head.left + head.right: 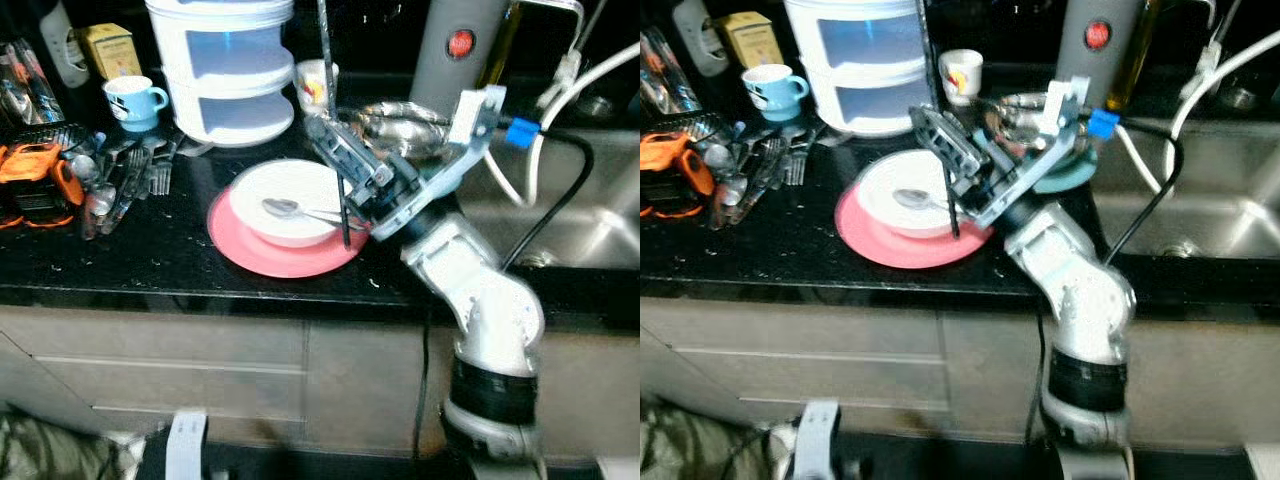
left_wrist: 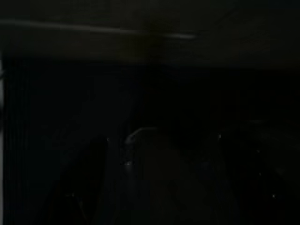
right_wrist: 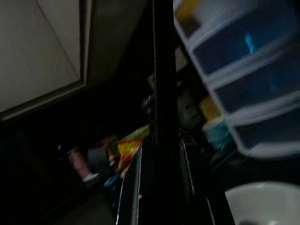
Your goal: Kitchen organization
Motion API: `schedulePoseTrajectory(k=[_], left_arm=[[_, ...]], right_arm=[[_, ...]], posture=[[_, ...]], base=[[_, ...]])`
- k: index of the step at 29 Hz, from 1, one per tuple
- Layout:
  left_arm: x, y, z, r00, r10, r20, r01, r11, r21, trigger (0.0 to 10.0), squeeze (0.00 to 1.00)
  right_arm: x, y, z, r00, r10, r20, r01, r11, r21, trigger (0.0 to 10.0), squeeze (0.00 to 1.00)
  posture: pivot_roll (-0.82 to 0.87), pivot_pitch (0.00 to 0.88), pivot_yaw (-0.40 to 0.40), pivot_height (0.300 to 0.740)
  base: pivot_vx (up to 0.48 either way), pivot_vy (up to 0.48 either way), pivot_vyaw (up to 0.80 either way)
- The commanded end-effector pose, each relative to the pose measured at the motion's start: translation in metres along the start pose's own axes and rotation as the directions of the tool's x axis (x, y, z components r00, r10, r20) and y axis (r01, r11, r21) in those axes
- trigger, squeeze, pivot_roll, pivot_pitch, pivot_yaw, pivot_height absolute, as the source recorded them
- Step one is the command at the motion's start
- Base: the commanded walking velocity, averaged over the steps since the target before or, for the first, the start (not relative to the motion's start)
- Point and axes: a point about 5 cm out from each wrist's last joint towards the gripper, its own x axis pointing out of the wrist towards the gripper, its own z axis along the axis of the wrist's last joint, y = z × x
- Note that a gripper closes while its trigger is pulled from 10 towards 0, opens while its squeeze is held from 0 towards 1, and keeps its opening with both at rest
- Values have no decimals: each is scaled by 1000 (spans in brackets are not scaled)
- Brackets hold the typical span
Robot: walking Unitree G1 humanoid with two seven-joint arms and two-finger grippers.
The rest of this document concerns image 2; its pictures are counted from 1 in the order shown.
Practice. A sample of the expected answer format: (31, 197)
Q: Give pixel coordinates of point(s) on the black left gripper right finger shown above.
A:
(219, 178)

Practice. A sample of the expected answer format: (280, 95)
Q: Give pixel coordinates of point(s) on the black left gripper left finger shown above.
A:
(82, 175)

